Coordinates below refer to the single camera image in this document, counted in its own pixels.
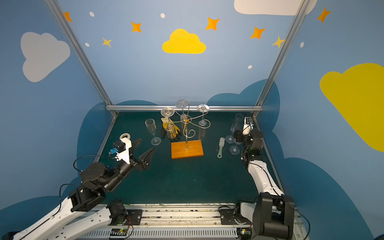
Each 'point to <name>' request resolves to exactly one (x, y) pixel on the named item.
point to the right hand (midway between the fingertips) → (245, 124)
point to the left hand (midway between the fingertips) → (145, 142)
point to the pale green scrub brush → (221, 144)
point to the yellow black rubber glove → (164, 120)
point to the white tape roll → (125, 135)
